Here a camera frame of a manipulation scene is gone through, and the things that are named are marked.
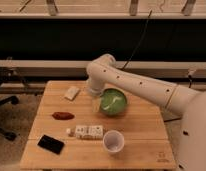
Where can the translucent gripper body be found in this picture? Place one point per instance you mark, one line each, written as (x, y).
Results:
(96, 103)

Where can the red pepper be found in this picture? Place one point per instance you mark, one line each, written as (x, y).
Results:
(62, 115)

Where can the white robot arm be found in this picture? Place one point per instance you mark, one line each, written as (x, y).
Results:
(190, 103)

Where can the white sponge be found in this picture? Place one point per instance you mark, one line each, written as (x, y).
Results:
(71, 93)

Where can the green bowl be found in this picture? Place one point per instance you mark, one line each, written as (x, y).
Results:
(112, 102)

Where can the white patterned bottle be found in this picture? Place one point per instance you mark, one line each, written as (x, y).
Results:
(86, 132)

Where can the wooden folding table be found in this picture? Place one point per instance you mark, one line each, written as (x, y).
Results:
(146, 141)

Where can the black smartphone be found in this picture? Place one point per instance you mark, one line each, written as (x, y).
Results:
(51, 144)

